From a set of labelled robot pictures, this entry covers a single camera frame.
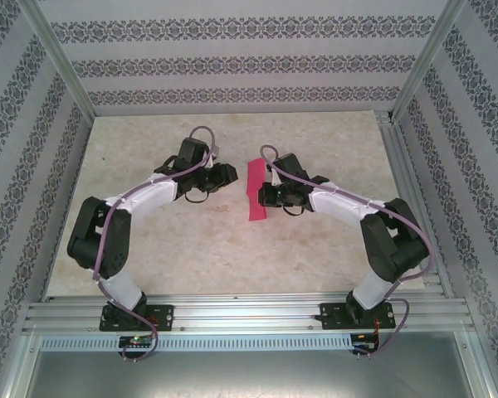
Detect pink square paper sheet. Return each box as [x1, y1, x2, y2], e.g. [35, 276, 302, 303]
[245, 158, 271, 222]

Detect grey metal sheet panel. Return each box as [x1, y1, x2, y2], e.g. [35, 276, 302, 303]
[20, 331, 491, 398]

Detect left wrist thin black cable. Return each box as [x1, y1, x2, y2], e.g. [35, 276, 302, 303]
[184, 188, 211, 204]

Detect aluminium mounting rail beam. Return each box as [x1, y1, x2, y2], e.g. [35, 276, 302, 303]
[22, 292, 476, 332]

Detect aluminium side rail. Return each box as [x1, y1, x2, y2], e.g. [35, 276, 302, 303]
[375, 110, 456, 299]

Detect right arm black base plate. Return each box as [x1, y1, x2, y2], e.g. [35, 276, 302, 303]
[319, 302, 396, 332]

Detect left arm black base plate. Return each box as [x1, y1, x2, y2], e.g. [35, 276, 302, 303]
[98, 304, 176, 332]

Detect slotted grey cable duct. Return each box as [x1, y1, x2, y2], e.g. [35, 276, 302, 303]
[39, 334, 354, 352]

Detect aluminium frame post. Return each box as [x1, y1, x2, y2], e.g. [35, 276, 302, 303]
[16, 0, 97, 121]
[391, 0, 471, 122]

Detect aluminium lower frame strut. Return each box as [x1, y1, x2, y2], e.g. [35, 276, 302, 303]
[0, 329, 42, 398]
[454, 329, 498, 398]

